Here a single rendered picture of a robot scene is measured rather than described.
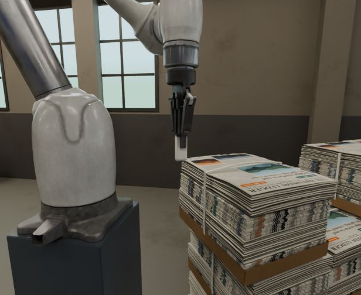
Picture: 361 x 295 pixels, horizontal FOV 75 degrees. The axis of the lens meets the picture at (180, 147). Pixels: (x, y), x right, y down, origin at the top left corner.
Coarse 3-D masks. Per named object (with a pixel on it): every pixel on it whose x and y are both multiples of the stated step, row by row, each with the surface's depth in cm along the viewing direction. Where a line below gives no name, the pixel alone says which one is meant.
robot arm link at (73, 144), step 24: (48, 96) 46; (72, 96) 45; (48, 120) 43; (72, 120) 44; (96, 120) 46; (48, 144) 43; (72, 144) 43; (96, 144) 46; (48, 168) 44; (72, 168) 44; (96, 168) 46; (48, 192) 45; (72, 192) 45; (96, 192) 47
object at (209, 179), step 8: (216, 168) 72; (232, 168) 72; (240, 168) 72; (248, 168) 72; (256, 168) 72; (208, 176) 68; (208, 184) 68; (208, 192) 67; (208, 200) 68; (200, 208) 71; (208, 208) 68; (200, 216) 72; (208, 216) 68; (200, 224) 73; (208, 224) 68; (208, 232) 69
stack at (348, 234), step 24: (336, 216) 90; (192, 240) 90; (336, 240) 74; (360, 240) 74; (216, 264) 74; (312, 264) 64; (336, 264) 70; (360, 264) 76; (192, 288) 93; (216, 288) 74; (240, 288) 62; (264, 288) 58; (288, 288) 62; (312, 288) 66; (336, 288) 72; (360, 288) 78
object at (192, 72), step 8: (168, 72) 58; (176, 72) 56; (184, 72) 56; (192, 72) 57; (168, 80) 58; (176, 80) 57; (184, 80) 57; (192, 80) 58; (176, 88) 60; (184, 88) 57; (184, 96) 57
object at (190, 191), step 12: (204, 156) 86; (216, 156) 86; (228, 156) 86; (240, 156) 87; (252, 156) 87; (192, 168) 76; (204, 168) 71; (180, 180) 85; (192, 180) 77; (180, 192) 85; (192, 192) 77; (180, 204) 86; (192, 204) 77; (192, 216) 78
